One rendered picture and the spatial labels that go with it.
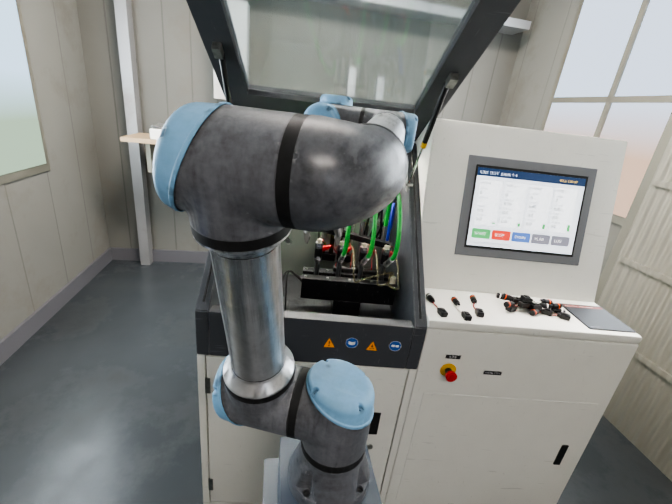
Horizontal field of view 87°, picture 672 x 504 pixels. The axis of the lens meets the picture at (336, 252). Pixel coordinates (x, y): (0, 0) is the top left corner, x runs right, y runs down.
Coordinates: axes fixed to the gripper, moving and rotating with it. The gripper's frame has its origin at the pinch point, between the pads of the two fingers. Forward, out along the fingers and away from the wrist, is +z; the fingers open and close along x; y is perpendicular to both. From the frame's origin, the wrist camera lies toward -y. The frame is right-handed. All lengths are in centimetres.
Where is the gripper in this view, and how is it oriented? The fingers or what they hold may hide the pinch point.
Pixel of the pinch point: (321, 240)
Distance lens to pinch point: 94.3
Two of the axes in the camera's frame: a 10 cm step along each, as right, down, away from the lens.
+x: 9.9, 0.9, 0.7
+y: 0.3, 3.8, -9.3
